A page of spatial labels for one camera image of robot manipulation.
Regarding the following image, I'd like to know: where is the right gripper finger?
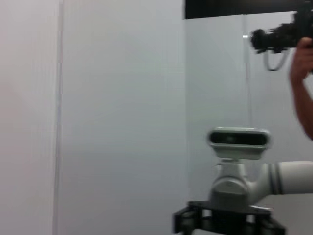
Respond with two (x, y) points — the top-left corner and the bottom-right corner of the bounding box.
(173, 202), (197, 235)
(266, 214), (286, 235)

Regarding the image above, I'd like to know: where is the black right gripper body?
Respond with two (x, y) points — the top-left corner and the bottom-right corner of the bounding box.
(187, 200), (273, 235)

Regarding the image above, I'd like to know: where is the black handheld device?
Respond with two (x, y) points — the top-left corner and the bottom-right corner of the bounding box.
(249, 11), (313, 55)

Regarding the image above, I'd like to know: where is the person's bare forearm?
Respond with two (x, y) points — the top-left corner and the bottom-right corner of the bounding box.
(290, 73), (313, 142)

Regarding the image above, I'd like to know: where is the person's bare hand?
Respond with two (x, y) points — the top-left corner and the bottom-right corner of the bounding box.
(290, 36), (313, 82)

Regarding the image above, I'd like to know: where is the black overhead panel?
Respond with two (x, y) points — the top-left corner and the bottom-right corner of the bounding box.
(184, 0), (313, 20)

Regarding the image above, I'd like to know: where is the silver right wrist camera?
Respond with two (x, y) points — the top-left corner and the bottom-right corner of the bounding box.
(207, 126), (272, 160)

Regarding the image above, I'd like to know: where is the grey device cable loop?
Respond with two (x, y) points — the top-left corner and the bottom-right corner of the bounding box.
(263, 48), (287, 72)

